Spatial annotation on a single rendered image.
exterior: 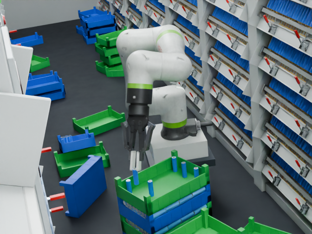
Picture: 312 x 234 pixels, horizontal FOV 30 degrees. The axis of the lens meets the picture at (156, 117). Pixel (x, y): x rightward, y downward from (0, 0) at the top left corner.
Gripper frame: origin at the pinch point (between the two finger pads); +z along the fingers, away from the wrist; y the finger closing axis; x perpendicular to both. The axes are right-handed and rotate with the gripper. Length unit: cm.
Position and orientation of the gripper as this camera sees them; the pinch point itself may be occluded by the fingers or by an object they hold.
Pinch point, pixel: (135, 160)
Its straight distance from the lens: 211.5
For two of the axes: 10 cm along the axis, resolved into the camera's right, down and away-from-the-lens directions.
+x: -3.7, 0.0, -9.3
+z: -0.6, 10.0, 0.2
